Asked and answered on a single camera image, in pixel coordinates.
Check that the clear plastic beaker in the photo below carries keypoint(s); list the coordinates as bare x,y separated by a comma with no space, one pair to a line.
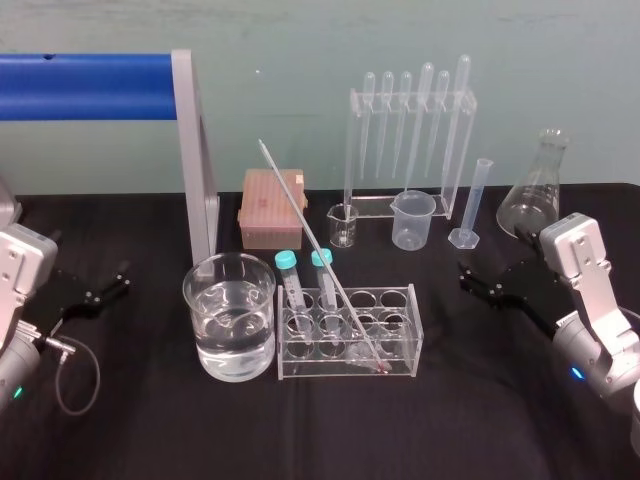
411,222

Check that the plastic graduated cylinder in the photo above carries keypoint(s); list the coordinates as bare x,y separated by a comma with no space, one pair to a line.
474,200

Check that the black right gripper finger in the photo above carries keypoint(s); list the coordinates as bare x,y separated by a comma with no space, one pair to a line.
480,287
529,241

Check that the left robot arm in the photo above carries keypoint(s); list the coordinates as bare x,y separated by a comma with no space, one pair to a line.
20,270

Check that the clear acrylic test tube rack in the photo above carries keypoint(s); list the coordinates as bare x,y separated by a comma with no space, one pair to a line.
400,357

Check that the clear acrylic pipette stand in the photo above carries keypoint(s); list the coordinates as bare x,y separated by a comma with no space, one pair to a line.
462,150

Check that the brown pipette tip box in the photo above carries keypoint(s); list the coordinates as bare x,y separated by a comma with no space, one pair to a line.
265,210

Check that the long plastic dropper pipette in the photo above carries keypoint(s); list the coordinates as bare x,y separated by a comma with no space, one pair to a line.
422,100
460,100

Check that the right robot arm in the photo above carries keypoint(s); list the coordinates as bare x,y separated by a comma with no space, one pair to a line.
585,280

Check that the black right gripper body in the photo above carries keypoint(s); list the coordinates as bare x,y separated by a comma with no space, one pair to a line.
535,290

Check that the glass thermometer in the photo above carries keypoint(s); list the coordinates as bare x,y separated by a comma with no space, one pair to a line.
300,212

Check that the large glass beaker with water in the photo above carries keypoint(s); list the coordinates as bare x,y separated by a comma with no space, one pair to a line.
235,345

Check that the black table cloth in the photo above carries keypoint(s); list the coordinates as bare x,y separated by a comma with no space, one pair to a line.
320,430

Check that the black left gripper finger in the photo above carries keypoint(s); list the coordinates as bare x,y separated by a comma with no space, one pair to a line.
112,296
114,276

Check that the glass conical flask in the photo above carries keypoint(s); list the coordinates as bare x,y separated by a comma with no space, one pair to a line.
532,200

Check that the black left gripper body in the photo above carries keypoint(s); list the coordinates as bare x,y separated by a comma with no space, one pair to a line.
57,300

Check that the small glass beaker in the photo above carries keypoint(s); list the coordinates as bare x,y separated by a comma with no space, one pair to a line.
343,230

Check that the teal capped centrifuge tube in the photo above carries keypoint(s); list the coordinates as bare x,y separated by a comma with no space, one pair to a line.
326,287
292,290

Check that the grey roll stand frame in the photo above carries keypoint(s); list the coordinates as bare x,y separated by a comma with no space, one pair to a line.
192,150

